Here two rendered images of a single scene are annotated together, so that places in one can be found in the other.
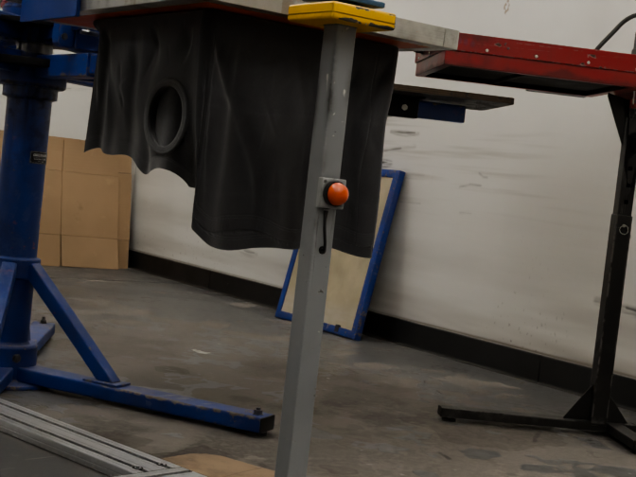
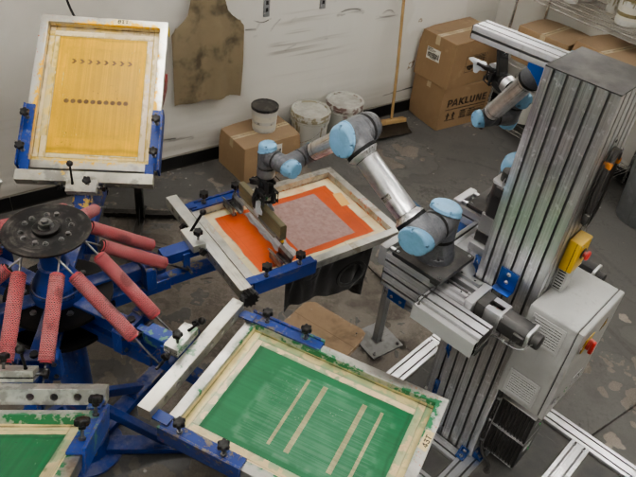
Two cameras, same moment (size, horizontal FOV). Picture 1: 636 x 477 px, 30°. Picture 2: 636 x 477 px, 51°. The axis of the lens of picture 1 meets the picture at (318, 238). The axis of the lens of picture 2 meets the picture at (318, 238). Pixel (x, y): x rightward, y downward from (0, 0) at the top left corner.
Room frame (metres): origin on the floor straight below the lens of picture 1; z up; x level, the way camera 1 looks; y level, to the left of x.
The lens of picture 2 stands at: (2.51, 2.64, 2.80)
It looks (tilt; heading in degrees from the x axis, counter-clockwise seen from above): 39 degrees down; 267
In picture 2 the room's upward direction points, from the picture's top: 7 degrees clockwise
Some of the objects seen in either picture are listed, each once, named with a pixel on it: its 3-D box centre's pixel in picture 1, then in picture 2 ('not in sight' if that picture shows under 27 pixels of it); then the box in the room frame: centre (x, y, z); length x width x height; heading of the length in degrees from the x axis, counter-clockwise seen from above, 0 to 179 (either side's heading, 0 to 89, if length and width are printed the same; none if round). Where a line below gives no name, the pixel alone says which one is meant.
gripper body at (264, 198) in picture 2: not in sight; (266, 188); (2.63, 0.37, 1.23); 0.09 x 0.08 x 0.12; 126
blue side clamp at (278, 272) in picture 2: (59, 5); (283, 274); (2.53, 0.60, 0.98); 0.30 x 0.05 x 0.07; 36
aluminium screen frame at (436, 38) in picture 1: (228, 24); (295, 221); (2.50, 0.23, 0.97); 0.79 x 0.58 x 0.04; 36
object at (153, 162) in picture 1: (153, 100); (324, 272); (2.35, 0.35, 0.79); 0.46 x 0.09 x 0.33; 36
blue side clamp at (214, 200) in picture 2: not in sight; (220, 203); (2.86, 0.15, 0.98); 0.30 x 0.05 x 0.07; 36
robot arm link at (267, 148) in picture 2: not in sight; (267, 155); (2.64, 0.36, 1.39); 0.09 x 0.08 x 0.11; 141
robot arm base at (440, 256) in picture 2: not in sight; (436, 243); (1.98, 0.72, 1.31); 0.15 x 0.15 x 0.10
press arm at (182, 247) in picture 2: not in sight; (181, 251); (2.96, 0.56, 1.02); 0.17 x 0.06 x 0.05; 36
